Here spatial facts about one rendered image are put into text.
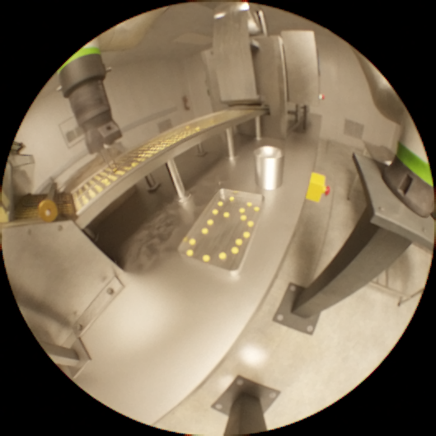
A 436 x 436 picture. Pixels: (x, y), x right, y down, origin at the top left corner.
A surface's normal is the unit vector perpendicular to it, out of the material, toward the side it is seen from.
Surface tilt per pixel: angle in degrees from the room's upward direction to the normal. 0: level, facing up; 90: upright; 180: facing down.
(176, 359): 0
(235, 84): 90
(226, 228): 0
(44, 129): 90
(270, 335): 0
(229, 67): 90
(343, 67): 90
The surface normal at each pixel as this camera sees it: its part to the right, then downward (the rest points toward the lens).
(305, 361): -0.15, -0.69
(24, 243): 0.81, 0.32
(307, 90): -0.57, 0.65
